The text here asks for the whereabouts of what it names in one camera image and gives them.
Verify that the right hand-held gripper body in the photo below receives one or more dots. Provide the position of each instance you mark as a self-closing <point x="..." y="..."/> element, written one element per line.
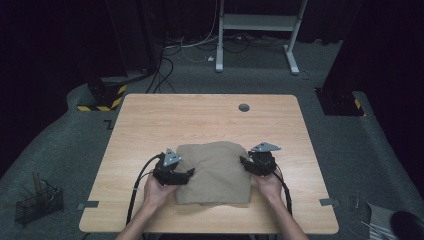
<point x="263" y="163"/>

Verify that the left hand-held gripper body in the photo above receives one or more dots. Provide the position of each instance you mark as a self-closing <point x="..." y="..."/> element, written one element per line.
<point x="166" y="170"/>

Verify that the beige pants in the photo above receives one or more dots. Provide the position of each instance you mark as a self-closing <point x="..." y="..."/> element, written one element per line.
<point x="213" y="173"/>

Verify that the person's right hand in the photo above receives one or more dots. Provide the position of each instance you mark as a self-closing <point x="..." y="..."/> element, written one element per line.
<point x="271" y="186"/>

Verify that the person's left hand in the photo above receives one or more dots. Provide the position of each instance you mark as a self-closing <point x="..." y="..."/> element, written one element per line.
<point x="156" y="193"/>

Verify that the grey round table grommet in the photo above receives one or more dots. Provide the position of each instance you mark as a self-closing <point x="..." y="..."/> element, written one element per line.
<point x="244" y="107"/>

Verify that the grey tape piece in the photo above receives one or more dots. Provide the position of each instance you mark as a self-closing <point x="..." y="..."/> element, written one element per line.
<point x="89" y="204"/>
<point x="328" y="201"/>

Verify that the black base with yellow stripes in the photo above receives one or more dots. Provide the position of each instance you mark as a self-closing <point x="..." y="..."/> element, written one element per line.
<point x="106" y="96"/>

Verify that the black base with yellow mark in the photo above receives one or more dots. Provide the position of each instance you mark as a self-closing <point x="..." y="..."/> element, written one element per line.
<point x="338" y="103"/>

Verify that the grey striped sheet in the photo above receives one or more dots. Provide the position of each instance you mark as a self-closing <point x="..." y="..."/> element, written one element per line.
<point x="380" y="220"/>

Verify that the white metal stand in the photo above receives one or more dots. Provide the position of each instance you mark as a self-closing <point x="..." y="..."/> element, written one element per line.
<point x="258" y="21"/>

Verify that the black round object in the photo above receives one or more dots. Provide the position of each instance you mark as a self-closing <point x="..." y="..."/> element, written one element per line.
<point x="408" y="226"/>

